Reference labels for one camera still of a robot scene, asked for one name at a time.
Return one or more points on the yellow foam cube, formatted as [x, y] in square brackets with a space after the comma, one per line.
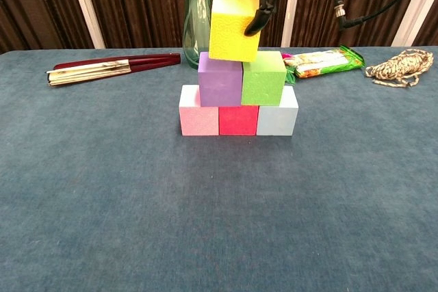
[229, 32]

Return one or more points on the green foam cube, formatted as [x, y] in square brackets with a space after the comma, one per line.
[261, 87]

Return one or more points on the purple foam cube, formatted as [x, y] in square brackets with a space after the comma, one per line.
[219, 87]

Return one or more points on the light blue foam cube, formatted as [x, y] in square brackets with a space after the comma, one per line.
[275, 121]

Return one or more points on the red foam cube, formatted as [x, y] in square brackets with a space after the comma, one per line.
[238, 120]

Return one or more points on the pink foam cube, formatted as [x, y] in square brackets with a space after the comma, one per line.
[200, 121]

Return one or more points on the green spray bottle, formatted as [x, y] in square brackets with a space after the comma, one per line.
[196, 15]

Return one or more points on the colourful feather shuttlecock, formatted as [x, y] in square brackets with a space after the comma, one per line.
[290, 72]

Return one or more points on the white green snack packet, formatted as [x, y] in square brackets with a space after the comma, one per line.
[321, 64]

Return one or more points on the brown pleated curtain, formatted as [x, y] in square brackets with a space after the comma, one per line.
[137, 4]

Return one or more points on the folded red paper fan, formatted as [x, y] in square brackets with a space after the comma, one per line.
[92, 69]

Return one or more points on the blue felt table mat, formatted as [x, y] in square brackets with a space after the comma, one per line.
[219, 220]

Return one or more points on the white frame post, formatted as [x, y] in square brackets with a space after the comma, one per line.
[83, 1]
[291, 15]
[414, 1]

